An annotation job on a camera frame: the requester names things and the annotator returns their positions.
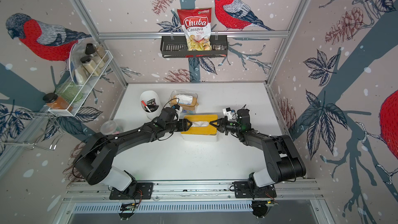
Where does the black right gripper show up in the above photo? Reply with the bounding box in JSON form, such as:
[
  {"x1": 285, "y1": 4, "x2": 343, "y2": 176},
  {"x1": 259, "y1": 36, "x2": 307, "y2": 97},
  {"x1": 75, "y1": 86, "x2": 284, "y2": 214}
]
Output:
[{"x1": 209, "y1": 117, "x2": 241, "y2": 135}]

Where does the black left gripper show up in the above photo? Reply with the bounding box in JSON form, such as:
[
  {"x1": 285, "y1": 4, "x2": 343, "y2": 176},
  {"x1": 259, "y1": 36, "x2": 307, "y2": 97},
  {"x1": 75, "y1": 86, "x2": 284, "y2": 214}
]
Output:
[{"x1": 165, "y1": 118, "x2": 194, "y2": 134}]

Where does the yellow tissue box lid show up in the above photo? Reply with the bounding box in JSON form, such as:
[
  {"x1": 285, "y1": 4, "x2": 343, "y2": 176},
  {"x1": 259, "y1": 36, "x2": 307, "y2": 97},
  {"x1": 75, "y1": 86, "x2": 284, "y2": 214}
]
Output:
[{"x1": 181, "y1": 115, "x2": 218, "y2": 135}]

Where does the blue tissue paper pack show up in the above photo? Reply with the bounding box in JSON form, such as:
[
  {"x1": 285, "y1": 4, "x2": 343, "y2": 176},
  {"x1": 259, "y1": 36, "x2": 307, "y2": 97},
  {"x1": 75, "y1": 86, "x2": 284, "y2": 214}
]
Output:
[{"x1": 182, "y1": 107, "x2": 196, "y2": 115}]

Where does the white plastic tissue box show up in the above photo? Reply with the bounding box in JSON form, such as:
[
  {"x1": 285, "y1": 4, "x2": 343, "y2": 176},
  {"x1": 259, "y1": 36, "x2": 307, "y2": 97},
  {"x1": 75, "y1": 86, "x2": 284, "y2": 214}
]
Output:
[{"x1": 181, "y1": 134, "x2": 218, "y2": 142}]

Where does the bamboo tissue box lid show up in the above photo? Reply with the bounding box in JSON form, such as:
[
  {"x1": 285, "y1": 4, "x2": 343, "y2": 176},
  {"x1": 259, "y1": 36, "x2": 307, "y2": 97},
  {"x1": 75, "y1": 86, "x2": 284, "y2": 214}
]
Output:
[{"x1": 170, "y1": 94, "x2": 198, "y2": 108}]

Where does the clear plastic tissue box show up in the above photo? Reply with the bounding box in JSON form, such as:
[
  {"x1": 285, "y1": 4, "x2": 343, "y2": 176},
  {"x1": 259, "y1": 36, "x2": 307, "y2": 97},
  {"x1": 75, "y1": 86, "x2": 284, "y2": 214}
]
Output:
[{"x1": 169, "y1": 90, "x2": 198, "y2": 115}]

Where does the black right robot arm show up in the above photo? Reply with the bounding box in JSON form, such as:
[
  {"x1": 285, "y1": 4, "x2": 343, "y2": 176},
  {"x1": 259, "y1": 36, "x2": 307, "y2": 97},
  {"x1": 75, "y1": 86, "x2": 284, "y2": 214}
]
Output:
[{"x1": 209, "y1": 109, "x2": 306, "y2": 192}]

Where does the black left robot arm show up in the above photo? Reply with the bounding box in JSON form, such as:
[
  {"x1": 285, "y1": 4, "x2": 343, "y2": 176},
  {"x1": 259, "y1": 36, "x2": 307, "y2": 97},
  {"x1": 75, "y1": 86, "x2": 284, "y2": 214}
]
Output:
[{"x1": 72, "y1": 107, "x2": 192, "y2": 191}]

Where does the white oval cup holder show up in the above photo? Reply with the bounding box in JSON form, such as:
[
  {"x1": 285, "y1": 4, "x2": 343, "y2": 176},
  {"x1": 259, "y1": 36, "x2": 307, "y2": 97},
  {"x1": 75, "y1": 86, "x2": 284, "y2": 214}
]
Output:
[{"x1": 140, "y1": 90, "x2": 162, "y2": 120}]

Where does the red marker pen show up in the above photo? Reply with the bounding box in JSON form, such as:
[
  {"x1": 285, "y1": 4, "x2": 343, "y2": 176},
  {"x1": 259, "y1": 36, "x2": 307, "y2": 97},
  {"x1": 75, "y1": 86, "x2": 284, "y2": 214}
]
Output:
[{"x1": 141, "y1": 101, "x2": 151, "y2": 113}]

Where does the clear plastic cup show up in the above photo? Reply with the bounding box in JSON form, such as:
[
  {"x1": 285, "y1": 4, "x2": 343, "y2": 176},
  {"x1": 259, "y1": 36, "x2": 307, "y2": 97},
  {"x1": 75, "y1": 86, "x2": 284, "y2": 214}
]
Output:
[{"x1": 100, "y1": 120, "x2": 123, "y2": 135}]

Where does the red Chuba chips bag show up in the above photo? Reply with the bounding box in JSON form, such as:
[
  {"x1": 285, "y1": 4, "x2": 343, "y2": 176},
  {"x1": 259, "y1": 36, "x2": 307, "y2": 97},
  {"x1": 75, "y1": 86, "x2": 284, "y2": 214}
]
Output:
[{"x1": 177, "y1": 8, "x2": 211, "y2": 51}]

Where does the beige bottle black cap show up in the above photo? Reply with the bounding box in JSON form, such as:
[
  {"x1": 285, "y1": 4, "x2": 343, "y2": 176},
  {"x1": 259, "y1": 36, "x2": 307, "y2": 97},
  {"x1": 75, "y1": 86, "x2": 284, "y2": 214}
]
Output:
[
  {"x1": 85, "y1": 43, "x2": 106, "y2": 68},
  {"x1": 80, "y1": 56, "x2": 101, "y2": 77}
]

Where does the green item in bag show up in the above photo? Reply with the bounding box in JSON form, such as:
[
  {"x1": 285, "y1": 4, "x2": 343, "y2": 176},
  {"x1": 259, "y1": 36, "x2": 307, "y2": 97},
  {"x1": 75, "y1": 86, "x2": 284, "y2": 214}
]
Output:
[{"x1": 56, "y1": 82, "x2": 83, "y2": 103}]

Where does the orange spice jar black lid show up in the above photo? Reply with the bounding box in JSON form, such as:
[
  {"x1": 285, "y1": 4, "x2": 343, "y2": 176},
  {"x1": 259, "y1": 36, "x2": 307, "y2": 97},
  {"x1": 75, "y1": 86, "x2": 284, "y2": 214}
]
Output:
[{"x1": 42, "y1": 93, "x2": 70, "y2": 110}]

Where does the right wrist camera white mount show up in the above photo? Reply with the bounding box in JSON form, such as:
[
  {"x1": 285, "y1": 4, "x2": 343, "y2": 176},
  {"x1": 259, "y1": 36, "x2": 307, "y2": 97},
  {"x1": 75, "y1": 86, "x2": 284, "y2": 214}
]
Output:
[{"x1": 222, "y1": 107, "x2": 236, "y2": 121}]

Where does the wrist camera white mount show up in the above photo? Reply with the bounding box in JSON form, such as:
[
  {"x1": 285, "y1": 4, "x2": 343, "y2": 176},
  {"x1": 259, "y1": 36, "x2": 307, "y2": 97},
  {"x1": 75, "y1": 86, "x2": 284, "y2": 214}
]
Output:
[
  {"x1": 173, "y1": 104, "x2": 183, "y2": 119},
  {"x1": 222, "y1": 107, "x2": 236, "y2": 121}
]

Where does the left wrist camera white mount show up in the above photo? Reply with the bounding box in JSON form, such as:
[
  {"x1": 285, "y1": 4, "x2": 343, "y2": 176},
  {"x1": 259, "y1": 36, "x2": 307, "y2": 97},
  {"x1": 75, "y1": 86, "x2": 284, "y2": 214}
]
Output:
[{"x1": 173, "y1": 104, "x2": 183, "y2": 119}]

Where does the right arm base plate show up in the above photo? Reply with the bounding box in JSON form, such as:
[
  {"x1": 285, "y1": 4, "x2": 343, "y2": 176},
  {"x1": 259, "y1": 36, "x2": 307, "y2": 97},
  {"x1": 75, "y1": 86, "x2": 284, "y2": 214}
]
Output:
[{"x1": 232, "y1": 181, "x2": 277, "y2": 199}]

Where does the black wall basket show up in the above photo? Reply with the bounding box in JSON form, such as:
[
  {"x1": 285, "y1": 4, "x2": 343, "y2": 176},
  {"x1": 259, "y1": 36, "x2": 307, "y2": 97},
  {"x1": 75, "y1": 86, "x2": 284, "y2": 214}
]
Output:
[{"x1": 160, "y1": 35, "x2": 228, "y2": 58}]

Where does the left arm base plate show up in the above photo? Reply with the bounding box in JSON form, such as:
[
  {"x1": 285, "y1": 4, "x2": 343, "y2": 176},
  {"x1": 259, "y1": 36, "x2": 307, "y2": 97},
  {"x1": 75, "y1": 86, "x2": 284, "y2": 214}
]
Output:
[{"x1": 109, "y1": 182, "x2": 154, "y2": 200}]

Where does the white wire wall shelf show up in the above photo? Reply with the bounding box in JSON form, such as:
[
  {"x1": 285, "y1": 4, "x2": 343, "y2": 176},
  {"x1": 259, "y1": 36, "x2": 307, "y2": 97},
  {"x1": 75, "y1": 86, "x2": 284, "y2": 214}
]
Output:
[{"x1": 49, "y1": 38, "x2": 113, "y2": 117}]

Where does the aluminium front rail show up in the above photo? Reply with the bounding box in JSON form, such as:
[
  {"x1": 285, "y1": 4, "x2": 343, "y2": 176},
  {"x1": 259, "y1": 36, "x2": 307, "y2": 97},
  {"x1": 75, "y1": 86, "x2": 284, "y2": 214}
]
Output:
[{"x1": 61, "y1": 179, "x2": 324, "y2": 203}]

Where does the chrome wire rack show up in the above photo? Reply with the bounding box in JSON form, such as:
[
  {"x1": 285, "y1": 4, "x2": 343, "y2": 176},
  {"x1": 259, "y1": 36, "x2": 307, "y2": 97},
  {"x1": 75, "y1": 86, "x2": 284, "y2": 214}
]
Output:
[{"x1": 1, "y1": 110, "x2": 65, "y2": 151}]

